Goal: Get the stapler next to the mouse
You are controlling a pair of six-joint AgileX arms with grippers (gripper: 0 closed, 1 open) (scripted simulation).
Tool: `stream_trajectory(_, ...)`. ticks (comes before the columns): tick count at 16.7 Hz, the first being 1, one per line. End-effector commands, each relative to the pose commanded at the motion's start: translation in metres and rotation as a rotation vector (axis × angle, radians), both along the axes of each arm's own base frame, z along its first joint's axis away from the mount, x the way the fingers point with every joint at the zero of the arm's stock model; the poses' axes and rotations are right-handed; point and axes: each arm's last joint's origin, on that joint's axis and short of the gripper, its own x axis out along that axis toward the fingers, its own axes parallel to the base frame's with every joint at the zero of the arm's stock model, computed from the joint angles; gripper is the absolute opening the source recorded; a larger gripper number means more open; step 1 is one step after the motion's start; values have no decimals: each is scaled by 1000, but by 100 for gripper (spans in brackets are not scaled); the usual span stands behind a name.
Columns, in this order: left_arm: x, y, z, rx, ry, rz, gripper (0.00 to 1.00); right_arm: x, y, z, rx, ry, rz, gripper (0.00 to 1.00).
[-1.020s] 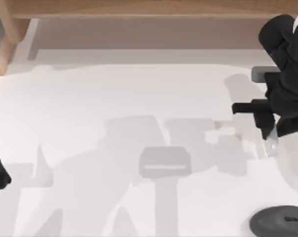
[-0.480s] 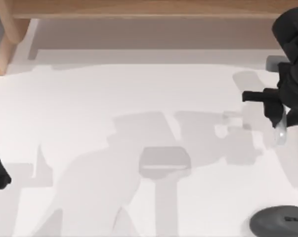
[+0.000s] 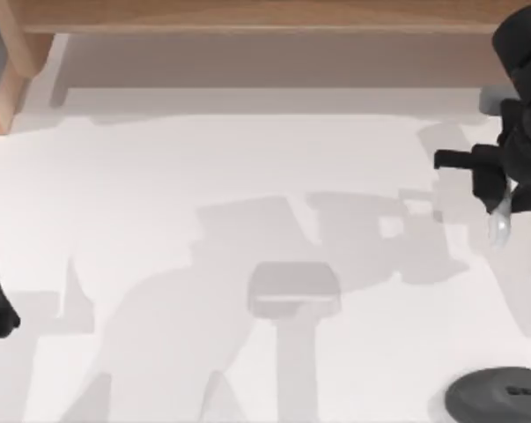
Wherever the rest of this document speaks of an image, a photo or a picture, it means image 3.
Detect dark grey computer mouse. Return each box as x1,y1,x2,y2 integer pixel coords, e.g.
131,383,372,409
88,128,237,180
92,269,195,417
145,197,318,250
444,367,531,423

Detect pale grey rounded box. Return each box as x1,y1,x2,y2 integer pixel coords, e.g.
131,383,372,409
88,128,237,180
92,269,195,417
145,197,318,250
479,85,518,116

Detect wooden cabinet with grey inside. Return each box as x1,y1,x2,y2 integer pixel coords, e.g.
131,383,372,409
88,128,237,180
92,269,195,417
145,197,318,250
0,0,55,136

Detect pale glossy curved object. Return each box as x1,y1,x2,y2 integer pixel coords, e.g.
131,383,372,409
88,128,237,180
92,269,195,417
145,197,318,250
487,188,513,249

